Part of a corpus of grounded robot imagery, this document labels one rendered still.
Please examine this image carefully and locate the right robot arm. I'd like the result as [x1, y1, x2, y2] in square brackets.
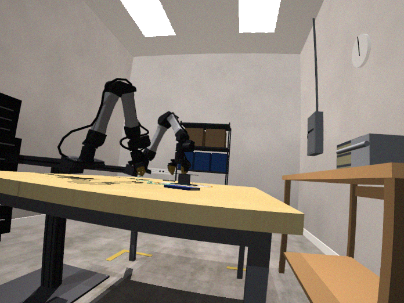
[65, 81, 151, 164]

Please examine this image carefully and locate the grey perforated disc with centre hole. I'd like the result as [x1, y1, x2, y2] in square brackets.
[173, 174, 191, 185]

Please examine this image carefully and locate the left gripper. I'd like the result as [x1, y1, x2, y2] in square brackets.
[167, 152, 190, 174]

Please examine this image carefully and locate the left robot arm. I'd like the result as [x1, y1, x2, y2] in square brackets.
[143, 111, 195, 171]

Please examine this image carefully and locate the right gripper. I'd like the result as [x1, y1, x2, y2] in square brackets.
[128, 151, 146, 176]

